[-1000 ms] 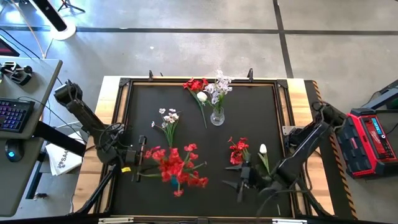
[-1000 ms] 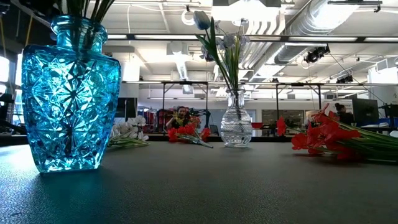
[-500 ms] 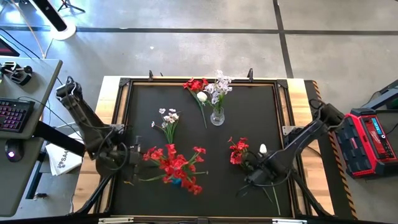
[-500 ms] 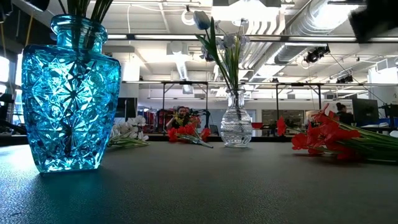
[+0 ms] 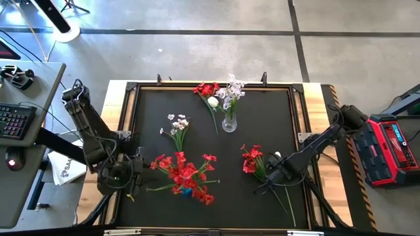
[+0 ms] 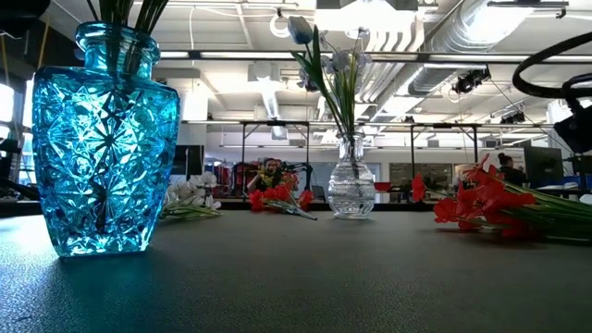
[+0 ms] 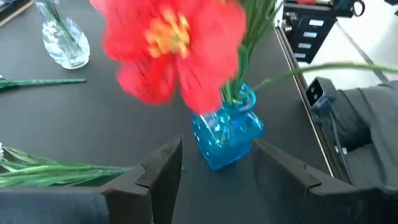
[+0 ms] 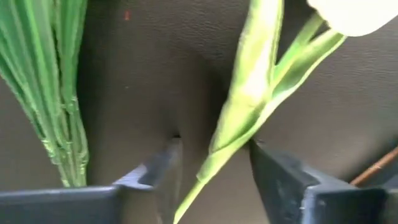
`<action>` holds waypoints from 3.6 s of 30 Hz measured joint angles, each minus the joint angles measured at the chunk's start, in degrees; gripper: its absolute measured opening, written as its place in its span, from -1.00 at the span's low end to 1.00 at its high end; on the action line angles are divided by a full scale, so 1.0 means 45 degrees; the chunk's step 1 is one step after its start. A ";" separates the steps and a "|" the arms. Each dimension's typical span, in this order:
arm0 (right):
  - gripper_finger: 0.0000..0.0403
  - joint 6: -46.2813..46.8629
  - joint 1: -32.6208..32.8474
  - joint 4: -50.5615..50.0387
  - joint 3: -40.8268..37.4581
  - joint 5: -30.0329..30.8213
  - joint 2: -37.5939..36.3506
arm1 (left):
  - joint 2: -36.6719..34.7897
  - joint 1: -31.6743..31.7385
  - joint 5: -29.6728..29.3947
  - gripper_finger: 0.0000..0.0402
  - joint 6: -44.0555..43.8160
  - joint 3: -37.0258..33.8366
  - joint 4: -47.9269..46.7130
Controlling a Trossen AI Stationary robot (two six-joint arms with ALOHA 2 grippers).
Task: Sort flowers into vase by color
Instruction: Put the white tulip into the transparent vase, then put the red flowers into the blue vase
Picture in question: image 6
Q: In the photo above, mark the black monitor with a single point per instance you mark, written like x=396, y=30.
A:
x=187, y=159
x=543, y=164

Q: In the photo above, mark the pale blue flower spray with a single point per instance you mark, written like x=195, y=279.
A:
x=341, y=59

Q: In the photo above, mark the clear cut glass vase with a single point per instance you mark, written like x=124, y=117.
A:
x=351, y=189

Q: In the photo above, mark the large red flower bunch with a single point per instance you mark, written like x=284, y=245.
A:
x=490, y=199

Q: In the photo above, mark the small red flower bunch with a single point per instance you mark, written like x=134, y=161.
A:
x=277, y=194

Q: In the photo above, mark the person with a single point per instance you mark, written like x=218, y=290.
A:
x=270, y=171
x=509, y=170

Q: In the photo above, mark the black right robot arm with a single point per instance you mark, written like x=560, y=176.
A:
x=578, y=129

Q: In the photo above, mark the blue cut glass vase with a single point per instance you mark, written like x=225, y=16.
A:
x=106, y=139

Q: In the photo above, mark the red chair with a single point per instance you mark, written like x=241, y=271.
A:
x=383, y=186

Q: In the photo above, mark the black ceiling spotlight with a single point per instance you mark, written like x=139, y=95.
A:
x=511, y=118
x=469, y=81

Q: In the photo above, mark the white flower bunch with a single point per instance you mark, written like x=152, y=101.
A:
x=196, y=187

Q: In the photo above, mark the long ceiling light strip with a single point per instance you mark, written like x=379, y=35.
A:
x=240, y=54

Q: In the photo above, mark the silver ventilation duct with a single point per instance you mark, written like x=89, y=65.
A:
x=462, y=37

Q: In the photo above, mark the black metal frame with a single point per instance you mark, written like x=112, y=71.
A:
x=276, y=123

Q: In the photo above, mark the blue white tulip flower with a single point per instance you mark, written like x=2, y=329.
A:
x=299, y=28

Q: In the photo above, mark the dense red flower bunch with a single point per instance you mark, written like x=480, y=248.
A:
x=113, y=11

